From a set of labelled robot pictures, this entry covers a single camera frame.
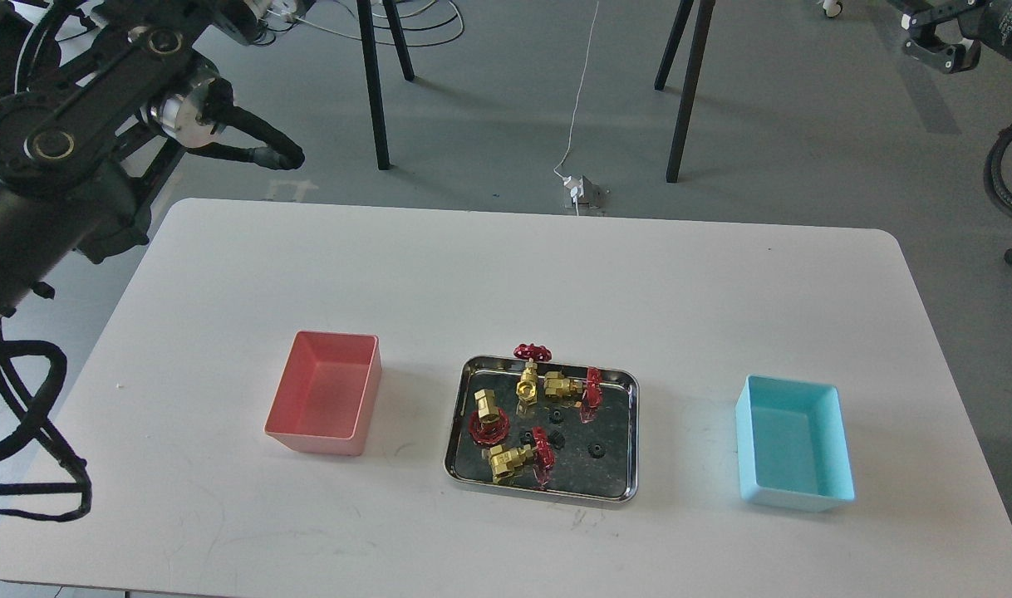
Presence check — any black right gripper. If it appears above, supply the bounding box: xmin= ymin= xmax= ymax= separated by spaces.
xmin=888 ymin=1 xmax=989 ymax=73

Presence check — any stainless steel tray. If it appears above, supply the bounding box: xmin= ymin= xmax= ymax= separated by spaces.
xmin=445 ymin=355 xmax=639 ymax=503

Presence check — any brass valve red handwheel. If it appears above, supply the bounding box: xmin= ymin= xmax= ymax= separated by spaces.
xmin=513 ymin=344 xmax=552 ymax=412
xmin=469 ymin=389 xmax=510 ymax=448
xmin=482 ymin=425 xmax=556 ymax=486
xmin=543 ymin=367 xmax=602 ymax=424

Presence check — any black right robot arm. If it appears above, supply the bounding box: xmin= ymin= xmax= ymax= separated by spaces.
xmin=889 ymin=1 xmax=1012 ymax=73

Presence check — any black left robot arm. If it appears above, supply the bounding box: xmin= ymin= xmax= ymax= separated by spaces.
xmin=0 ymin=1 xmax=305 ymax=522

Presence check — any light blue plastic box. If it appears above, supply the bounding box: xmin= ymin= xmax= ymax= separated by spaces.
xmin=735 ymin=375 xmax=856 ymax=513

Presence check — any upright brass valve red handwheel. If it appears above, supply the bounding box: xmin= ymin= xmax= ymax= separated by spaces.
xmin=513 ymin=344 xmax=552 ymax=412

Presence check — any brass valve red handwheel front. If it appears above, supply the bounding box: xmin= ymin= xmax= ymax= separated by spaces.
xmin=482 ymin=425 xmax=556 ymax=486

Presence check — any pink plastic box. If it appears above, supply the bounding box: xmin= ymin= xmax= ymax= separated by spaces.
xmin=264 ymin=331 xmax=383 ymax=457

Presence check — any black table leg right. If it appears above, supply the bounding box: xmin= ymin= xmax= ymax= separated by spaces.
xmin=654 ymin=1 xmax=716 ymax=184

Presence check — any black table leg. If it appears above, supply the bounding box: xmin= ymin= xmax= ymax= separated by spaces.
xmin=356 ymin=1 xmax=415 ymax=171
xmin=654 ymin=1 xmax=716 ymax=184

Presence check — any white power adapter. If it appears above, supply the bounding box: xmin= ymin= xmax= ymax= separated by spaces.
xmin=562 ymin=175 xmax=606 ymax=216

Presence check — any black table leg left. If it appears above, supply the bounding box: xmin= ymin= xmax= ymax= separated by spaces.
xmin=356 ymin=1 xmax=415 ymax=171

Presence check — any black corrugated cable hose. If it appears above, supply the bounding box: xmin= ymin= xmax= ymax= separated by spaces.
xmin=983 ymin=104 xmax=1012 ymax=230

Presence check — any white cable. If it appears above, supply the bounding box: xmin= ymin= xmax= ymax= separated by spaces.
xmin=553 ymin=0 xmax=602 ymax=179

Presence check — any floor cable bundle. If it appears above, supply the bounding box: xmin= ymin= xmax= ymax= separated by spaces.
xmin=257 ymin=0 xmax=465 ymax=49

